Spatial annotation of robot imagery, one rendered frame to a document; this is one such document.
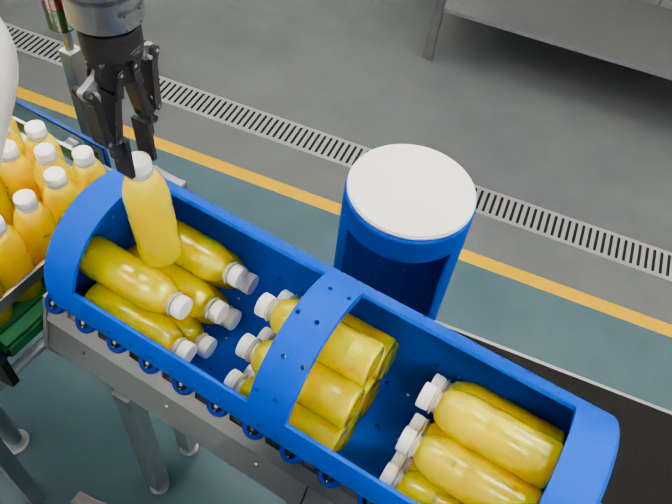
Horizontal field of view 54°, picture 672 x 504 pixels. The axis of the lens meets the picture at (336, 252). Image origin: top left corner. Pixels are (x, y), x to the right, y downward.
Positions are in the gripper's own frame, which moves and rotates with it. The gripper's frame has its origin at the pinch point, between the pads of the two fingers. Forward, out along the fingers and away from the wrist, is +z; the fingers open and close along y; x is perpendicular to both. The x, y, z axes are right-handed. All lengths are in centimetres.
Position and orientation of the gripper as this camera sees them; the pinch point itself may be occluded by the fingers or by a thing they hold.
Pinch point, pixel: (133, 147)
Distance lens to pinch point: 98.5
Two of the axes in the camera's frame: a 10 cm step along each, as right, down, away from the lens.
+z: -0.9, 6.2, 7.8
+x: -8.5, -4.5, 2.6
